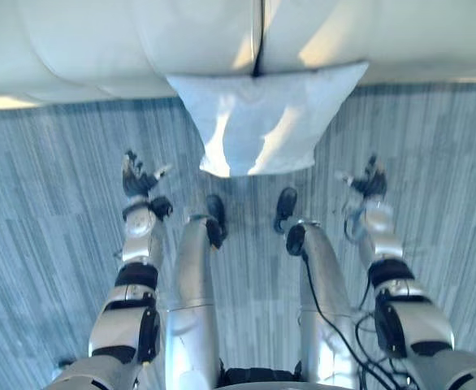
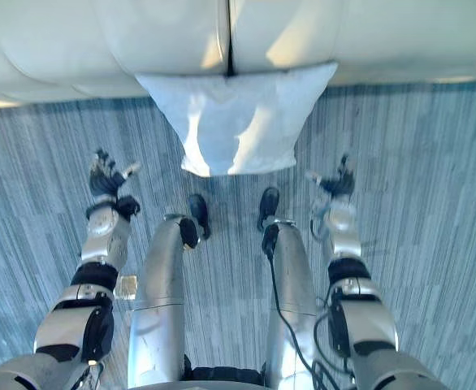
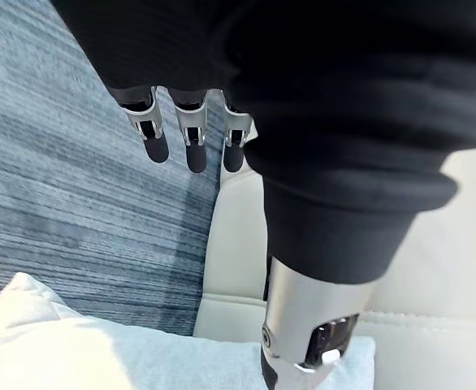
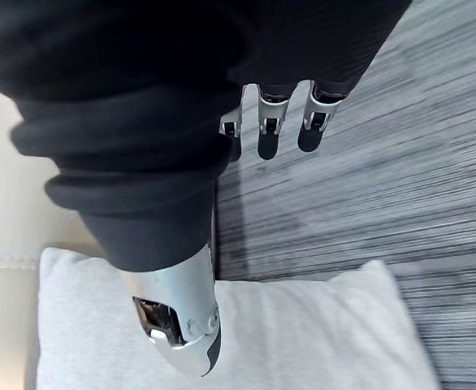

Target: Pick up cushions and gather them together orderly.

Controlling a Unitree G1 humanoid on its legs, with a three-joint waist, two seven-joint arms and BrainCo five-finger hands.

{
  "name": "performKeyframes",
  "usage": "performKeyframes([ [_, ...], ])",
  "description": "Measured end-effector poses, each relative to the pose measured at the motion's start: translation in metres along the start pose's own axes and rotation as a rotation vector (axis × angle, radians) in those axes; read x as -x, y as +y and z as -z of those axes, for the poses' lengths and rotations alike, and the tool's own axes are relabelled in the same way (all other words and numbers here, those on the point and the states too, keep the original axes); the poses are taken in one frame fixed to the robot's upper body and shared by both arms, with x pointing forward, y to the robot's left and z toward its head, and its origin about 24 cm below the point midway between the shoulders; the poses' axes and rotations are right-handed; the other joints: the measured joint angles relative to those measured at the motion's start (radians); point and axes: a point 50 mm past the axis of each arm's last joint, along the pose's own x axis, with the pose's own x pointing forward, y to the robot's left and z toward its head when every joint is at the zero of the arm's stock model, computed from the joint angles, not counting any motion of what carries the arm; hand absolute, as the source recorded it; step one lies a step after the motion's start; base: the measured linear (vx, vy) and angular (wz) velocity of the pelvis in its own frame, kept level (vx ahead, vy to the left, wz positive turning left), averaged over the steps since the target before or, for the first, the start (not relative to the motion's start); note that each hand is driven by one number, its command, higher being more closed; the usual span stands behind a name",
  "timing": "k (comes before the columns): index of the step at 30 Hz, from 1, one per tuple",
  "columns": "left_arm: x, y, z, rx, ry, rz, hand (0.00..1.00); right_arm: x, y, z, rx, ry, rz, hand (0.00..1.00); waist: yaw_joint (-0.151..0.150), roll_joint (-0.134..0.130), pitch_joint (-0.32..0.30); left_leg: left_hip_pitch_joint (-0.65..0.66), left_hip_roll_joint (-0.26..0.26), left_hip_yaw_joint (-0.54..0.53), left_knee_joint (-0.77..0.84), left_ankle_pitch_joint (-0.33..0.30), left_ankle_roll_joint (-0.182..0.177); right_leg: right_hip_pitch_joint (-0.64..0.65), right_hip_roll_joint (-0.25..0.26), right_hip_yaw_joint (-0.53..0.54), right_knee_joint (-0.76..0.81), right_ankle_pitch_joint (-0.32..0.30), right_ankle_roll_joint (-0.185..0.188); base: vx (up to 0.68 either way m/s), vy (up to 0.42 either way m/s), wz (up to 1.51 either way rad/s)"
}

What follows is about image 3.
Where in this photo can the cream leather sofa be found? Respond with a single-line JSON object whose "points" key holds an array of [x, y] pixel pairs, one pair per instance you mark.
{"points": [[445, 284]]}

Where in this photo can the light grey cushion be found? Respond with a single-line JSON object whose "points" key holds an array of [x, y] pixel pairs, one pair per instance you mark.
{"points": [[100, 353]]}

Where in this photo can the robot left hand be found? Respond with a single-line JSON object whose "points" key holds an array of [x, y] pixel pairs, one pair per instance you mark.
{"points": [[323, 122]]}

